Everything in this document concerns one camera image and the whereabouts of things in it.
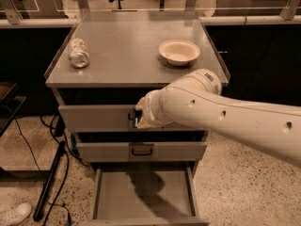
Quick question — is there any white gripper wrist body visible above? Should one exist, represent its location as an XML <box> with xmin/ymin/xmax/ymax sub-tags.
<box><xmin>142</xmin><ymin>89</ymin><xmax>171</xmax><ymax>127</ymax></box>

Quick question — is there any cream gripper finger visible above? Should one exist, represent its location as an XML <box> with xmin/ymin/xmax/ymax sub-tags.
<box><xmin>135</xmin><ymin>97</ymin><xmax>146</xmax><ymax>111</ymax></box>
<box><xmin>137</xmin><ymin>117</ymin><xmax>155</xmax><ymax>129</ymax></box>

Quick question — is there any dark blue rxbar packet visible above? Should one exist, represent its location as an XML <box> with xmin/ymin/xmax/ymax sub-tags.
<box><xmin>133</xmin><ymin>110</ymin><xmax>142</xmax><ymax>128</ymax></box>

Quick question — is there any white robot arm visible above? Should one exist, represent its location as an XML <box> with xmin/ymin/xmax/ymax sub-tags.
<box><xmin>135</xmin><ymin>69</ymin><xmax>301</xmax><ymax>168</ymax></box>

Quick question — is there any grey drawer cabinet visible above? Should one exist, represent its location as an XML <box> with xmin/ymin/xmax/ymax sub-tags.
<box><xmin>43</xmin><ymin>10</ymin><xmax>231</xmax><ymax>174</ymax></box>

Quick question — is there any grey top drawer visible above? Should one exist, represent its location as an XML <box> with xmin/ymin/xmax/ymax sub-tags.
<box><xmin>57</xmin><ymin>103</ymin><xmax>208</xmax><ymax>133</ymax></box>

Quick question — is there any grey drawer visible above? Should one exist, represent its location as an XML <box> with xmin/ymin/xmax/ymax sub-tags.
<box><xmin>57</xmin><ymin>103</ymin><xmax>208</xmax><ymax>133</ymax></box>
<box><xmin>77</xmin><ymin>142</ymin><xmax>206</xmax><ymax>162</ymax></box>
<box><xmin>79</xmin><ymin>165</ymin><xmax>209</xmax><ymax>226</ymax></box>

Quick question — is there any grey middle drawer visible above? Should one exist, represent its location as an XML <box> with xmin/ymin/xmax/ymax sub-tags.
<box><xmin>77</xmin><ymin>142</ymin><xmax>206</xmax><ymax>162</ymax></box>

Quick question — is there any grey bottom drawer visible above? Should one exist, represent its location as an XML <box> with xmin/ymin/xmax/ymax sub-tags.
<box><xmin>79</xmin><ymin>165</ymin><xmax>209</xmax><ymax>226</ymax></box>

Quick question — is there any white paper bowl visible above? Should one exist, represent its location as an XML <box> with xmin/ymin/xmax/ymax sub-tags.
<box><xmin>159</xmin><ymin>40</ymin><xmax>200</xmax><ymax>66</ymax></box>

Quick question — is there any silver soda can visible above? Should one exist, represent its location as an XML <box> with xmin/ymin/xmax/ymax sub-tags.
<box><xmin>69</xmin><ymin>38</ymin><xmax>89</xmax><ymax>69</ymax></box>

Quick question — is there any black metal floor bar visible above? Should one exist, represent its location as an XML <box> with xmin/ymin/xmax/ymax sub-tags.
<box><xmin>33</xmin><ymin>141</ymin><xmax>65</xmax><ymax>222</ymax></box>

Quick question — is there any white sneaker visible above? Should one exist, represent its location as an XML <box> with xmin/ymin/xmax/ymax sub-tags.
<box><xmin>0</xmin><ymin>202</ymin><xmax>32</xmax><ymax>226</ymax></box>

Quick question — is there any black cable on floor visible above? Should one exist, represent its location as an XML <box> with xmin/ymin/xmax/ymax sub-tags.
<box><xmin>13</xmin><ymin>113</ymin><xmax>90</xmax><ymax>226</ymax></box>

